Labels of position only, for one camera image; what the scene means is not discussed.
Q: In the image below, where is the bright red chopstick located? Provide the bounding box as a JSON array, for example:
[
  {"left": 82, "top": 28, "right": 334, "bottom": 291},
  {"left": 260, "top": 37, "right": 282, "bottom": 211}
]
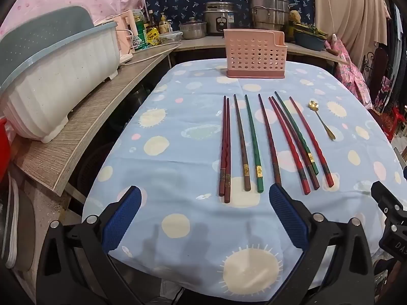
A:
[
  {"left": 289, "top": 97, "right": 335, "bottom": 188},
  {"left": 269, "top": 97, "right": 311, "bottom": 195}
]

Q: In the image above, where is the pink floral cloth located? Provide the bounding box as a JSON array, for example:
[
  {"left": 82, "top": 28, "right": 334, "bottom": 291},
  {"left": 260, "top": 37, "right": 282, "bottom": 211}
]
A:
[{"left": 330, "top": 37, "right": 373, "bottom": 109}]

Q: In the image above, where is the dark glass bottle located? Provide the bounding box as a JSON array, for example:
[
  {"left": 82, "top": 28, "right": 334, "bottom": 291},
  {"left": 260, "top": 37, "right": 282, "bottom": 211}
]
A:
[{"left": 148, "top": 9, "right": 158, "bottom": 34}]

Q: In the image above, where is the grey round board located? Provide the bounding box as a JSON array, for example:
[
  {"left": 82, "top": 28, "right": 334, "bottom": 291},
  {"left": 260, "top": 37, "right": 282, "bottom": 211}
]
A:
[{"left": 0, "top": 171, "right": 36, "bottom": 271}]

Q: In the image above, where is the red plastic stool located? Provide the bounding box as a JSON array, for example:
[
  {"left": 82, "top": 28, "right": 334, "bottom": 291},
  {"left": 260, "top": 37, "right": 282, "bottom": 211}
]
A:
[{"left": 381, "top": 106, "right": 405, "bottom": 141}]

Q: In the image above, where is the brown chopstick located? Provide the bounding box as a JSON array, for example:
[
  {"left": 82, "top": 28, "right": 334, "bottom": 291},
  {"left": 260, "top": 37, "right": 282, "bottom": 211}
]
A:
[{"left": 233, "top": 94, "right": 252, "bottom": 192}]

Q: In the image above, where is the pink kitchen appliance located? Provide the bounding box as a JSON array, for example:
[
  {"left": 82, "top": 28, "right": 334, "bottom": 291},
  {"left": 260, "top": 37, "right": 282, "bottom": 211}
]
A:
[{"left": 111, "top": 9, "right": 138, "bottom": 64}]

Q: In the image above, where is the teal perforated lid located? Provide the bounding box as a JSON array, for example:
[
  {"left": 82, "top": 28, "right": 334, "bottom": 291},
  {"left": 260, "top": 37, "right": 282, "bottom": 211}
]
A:
[{"left": 0, "top": 5, "right": 96, "bottom": 86}]

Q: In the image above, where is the gold flower spoon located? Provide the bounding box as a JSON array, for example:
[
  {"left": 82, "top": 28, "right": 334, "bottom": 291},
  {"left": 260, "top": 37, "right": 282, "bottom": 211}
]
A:
[{"left": 307, "top": 100, "right": 336, "bottom": 141}]

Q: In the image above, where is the white dish drainer tub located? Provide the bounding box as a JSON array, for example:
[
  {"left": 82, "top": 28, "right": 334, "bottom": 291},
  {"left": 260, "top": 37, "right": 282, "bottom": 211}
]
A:
[{"left": 0, "top": 22, "right": 121, "bottom": 143}]

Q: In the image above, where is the pink perforated utensil holder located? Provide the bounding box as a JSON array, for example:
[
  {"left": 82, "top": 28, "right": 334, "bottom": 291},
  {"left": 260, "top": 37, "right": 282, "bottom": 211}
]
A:
[{"left": 223, "top": 28, "right": 287, "bottom": 79}]

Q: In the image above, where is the silver rice cooker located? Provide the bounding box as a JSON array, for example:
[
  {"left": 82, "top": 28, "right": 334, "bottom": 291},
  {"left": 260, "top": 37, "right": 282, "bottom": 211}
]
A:
[{"left": 203, "top": 2, "right": 237, "bottom": 36}]

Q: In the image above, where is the large stacked steel pot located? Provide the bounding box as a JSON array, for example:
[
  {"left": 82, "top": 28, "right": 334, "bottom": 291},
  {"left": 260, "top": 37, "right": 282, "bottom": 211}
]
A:
[{"left": 249, "top": 0, "right": 290, "bottom": 33}]

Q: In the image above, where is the white power cable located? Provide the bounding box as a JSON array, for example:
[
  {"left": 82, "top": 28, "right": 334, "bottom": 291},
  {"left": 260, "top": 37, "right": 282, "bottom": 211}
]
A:
[{"left": 119, "top": 42, "right": 179, "bottom": 68}]

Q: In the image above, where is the maroon chopstick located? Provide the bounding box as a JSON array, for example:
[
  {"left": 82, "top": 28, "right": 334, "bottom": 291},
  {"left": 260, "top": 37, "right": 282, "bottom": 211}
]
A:
[
  {"left": 271, "top": 96, "right": 320, "bottom": 190},
  {"left": 258, "top": 93, "right": 282, "bottom": 186}
]

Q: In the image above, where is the green chopstick gold band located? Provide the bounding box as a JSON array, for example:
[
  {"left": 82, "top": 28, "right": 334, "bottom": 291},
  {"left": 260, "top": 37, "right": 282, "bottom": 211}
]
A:
[{"left": 274, "top": 91, "right": 319, "bottom": 175}]

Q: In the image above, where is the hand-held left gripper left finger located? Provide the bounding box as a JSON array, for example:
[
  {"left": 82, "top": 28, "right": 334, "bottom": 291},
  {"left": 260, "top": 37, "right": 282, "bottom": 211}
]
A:
[{"left": 36, "top": 185, "right": 142, "bottom": 305}]

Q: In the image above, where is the blue basin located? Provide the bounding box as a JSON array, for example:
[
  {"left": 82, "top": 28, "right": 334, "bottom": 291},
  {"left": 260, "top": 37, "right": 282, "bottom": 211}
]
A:
[{"left": 293, "top": 30, "right": 328, "bottom": 52}]

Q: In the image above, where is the dark red chopstick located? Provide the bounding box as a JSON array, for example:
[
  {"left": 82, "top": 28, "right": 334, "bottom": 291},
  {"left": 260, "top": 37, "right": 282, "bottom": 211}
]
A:
[
  {"left": 218, "top": 95, "right": 227, "bottom": 197},
  {"left": 224, "top": 97, "right": 231, "bottom": 204}
]

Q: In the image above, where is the brown sauce bottle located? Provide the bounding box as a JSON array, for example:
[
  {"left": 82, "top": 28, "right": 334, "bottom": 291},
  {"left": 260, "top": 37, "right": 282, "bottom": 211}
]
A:
[{"left": 158, "top": 13, "right": 171, "bottom": 34}]

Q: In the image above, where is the dark metal chair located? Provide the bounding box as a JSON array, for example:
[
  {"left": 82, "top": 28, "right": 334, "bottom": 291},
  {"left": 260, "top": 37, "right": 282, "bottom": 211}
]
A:
[{"left": 362, "top": 47, "right": 390, "bottom": 115}]

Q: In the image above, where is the red plastic container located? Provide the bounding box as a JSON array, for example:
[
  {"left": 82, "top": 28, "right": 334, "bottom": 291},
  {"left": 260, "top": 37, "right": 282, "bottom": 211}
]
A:
[{"left": 0, "top": 117, "right": 12, "bottom": 182}]

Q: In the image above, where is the glass food container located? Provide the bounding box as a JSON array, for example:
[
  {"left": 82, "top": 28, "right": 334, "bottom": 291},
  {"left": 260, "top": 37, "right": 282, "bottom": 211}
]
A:
[{"left": 159, "top": 31, "right": 184, "bottom": 44}]

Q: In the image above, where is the blue dotted tablecloth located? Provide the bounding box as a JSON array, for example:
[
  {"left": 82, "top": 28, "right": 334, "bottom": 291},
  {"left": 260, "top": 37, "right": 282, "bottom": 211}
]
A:
[{"left": 82, "top": 59, "right": 407, "bottom": 296}]

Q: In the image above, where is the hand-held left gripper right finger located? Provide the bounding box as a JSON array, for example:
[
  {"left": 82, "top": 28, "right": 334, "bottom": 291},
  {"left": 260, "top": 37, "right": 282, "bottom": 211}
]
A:
[{"left": 269, "top": 182, "right": 376, "bottom": 305}]

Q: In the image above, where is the beige curtain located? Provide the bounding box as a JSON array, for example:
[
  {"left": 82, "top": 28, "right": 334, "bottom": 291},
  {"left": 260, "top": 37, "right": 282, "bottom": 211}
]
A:
[{"left": 311, "top": 0, "right": 392, "bottom": 100}]

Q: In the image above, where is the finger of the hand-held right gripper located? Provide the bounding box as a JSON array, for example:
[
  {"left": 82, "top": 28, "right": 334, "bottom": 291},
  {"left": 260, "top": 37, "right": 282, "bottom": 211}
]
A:
[{"left": 370, "top": 180, "right": 407, "bottom": 233}]

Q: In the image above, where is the grey wooden counter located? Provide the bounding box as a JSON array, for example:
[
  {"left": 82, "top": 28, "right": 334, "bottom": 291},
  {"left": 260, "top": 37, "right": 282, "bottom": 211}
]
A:
[{"left": 14, "top": 35, "right": 347, "bottom": 196}]

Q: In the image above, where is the small steel pot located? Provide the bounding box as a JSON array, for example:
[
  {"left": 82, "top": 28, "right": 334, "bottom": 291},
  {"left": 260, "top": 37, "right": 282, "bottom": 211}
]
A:
[{"left": 179, "top": 17, "right": 207, "bottom": 40}]

